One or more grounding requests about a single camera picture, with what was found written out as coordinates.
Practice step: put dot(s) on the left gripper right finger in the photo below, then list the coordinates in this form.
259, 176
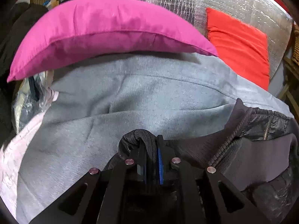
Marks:
205, 195

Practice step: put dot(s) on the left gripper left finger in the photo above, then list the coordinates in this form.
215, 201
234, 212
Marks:
96, 197

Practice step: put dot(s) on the dark quilted bomber jacket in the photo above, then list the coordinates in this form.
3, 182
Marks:
257, 151

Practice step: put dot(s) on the clear plastic bag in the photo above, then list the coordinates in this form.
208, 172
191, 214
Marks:
34, 96

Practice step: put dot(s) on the wooden side table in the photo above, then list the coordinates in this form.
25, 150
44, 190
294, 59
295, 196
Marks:
289, 92

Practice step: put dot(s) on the red-orange pillow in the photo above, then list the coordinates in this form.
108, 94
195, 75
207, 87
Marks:
242, 47

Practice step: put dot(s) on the magenta pillow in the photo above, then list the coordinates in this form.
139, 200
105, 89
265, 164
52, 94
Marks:
82, 29

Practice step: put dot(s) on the silver foil insulation mat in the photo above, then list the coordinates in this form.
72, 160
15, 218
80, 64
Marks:
265, 15

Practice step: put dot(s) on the black puffer coat pile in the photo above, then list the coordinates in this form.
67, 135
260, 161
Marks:
14, 26

